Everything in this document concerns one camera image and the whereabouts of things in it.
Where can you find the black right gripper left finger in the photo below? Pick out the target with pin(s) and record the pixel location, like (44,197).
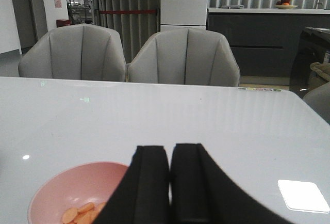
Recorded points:
(142,196)

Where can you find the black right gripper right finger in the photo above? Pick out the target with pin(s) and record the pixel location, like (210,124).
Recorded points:
(203,193)

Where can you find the pink bowl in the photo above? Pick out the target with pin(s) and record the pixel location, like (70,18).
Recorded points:
(91,182)

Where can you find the orange ham slice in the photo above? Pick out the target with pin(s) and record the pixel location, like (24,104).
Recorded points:
(96,211)
(69,215)
(86,207)

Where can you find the right grey armchair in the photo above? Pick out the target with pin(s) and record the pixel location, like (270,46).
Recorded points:
(185,56)

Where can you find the grey armchair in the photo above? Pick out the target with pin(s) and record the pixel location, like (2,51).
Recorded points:
(82,52)
(185,56)

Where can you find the left grey armchair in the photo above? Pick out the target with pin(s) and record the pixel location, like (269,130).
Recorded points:
(82,52)

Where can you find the dark grey kitchen counter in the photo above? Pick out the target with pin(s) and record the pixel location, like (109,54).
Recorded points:
(265,41)

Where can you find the beige cushion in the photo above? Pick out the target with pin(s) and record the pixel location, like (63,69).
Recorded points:
(319,75)

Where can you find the red barrier belt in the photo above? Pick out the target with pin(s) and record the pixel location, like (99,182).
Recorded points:
(148,11)

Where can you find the red bin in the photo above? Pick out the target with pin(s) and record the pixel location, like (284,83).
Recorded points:
(63,22)

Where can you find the white refrigerator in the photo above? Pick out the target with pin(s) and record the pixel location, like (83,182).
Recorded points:
(183,13)

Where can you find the grey curtain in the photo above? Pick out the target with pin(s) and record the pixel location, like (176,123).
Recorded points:
(134,29)

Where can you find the fruit plate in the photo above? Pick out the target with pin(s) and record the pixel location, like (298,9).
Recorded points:
(284,4)

